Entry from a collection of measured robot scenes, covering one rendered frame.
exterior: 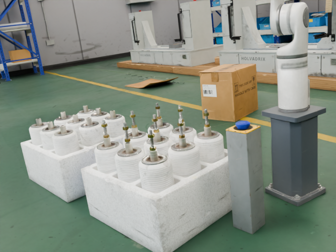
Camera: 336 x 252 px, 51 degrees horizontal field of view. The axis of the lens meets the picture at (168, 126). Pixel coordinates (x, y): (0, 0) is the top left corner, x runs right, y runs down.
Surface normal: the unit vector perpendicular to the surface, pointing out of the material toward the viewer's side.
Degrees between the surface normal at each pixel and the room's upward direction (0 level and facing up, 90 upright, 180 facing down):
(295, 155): 90
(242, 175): 90
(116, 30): 90
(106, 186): 90
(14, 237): 0
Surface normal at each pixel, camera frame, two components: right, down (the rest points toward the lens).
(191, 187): 0.69, 0.13
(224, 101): -0.67, 0.29
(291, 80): -0.38, 0.30
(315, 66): -0.84, 0.25
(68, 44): 0.52, 0.18
